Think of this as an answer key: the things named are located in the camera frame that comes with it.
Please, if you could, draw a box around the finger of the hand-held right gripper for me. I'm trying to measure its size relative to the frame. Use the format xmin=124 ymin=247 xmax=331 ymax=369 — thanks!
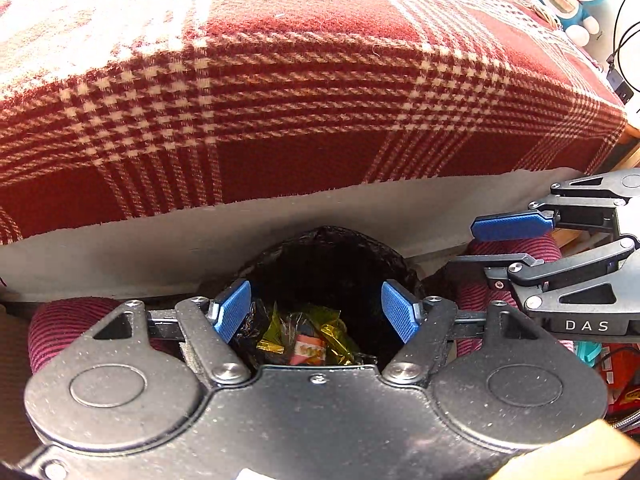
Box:
xmin=470 ymin=170 xmax=640 ymax=242
xmin=447 ymin=238 xmax=640 ymax=287

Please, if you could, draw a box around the gold candy wrapper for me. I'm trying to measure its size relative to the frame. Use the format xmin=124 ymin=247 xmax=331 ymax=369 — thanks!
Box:
xmin=257 ymin=302 xmax=289 ymax=357

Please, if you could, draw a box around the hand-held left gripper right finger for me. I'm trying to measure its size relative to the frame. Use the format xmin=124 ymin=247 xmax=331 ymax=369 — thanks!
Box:
xmin=380 ymin=279 xmax=548 ymax=387

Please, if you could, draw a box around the red plaid blanket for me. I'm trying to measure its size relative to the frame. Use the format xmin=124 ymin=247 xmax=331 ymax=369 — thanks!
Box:
xmin=0 ymin=0 xmax=628 ymax=246

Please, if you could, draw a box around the bin with black bag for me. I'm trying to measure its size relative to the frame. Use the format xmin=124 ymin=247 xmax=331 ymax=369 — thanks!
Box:
xmin=236 ymin=225 xmax=427 ymax=370

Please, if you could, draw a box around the gold foil bag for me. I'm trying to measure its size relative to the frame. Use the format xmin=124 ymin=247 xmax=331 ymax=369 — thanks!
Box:
xmin=305 ymin=305 xmax=362 ymax=362

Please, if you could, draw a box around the thin black cable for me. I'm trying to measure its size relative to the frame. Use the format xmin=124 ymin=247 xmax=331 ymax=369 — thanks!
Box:
xmin=606 ymin=0 xmax=640 ymax=107

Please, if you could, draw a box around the small macaron print wrapper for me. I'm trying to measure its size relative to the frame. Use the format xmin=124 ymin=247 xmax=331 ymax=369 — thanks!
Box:
xmin=290 ymin=332 xmax=329 ymax=367

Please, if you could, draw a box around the black braided cable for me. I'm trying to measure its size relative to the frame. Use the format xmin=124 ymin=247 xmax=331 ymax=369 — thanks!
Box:
xmin=602 ymin=404 xmax=640 ymax=434

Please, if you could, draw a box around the white cord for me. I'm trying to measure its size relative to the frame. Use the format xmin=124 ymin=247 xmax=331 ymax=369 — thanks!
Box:
xmin=530 ymin=2 xmax=564 ymax=32

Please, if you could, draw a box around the red packet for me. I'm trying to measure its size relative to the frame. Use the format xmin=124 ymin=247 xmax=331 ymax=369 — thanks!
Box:
xmin=594 ymin=344 xmax=640 ymax=407

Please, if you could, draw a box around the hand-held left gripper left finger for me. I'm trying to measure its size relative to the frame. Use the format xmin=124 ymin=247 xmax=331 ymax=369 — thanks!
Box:
xmin=89 ymin=279 xmax=252 ymax=387

